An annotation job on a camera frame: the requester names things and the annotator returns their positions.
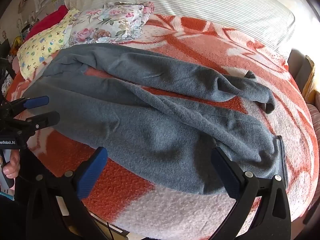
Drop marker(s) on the white paper sheets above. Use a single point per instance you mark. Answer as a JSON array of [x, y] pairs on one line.
[[41, 1]]

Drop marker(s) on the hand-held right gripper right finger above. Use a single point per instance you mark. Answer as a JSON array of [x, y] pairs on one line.
[[225, 175]]

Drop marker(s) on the white striped bedding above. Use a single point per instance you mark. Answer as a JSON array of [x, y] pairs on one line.
[[200, 0]]

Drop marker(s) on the grey fleece pants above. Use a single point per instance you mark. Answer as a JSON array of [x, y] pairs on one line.
[[150, 135]]

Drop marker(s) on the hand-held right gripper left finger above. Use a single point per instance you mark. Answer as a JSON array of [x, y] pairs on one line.
[[91, 175]]

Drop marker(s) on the orange and white blanket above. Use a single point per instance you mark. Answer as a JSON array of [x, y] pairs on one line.
[[125, 192]]

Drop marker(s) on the floral pillow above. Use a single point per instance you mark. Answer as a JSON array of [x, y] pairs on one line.
[[110, 25]]

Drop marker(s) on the yellow patterned pillow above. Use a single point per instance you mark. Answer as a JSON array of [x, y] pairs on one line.
[[42, 45]]

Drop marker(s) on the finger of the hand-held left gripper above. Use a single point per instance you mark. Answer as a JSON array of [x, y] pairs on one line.
[[37, 102], [42, 121]]

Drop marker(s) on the grey wooden armchair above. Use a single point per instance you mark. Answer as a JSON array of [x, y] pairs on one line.
[[298, 67]]

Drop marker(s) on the person's left hand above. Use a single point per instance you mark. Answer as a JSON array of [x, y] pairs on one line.
[[12, 166]]

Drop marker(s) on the red cloth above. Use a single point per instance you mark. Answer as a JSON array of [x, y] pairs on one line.
[[47, 21]]

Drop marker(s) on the striped sofa cushion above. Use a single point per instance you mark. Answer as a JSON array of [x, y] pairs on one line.
[[315, 116]]

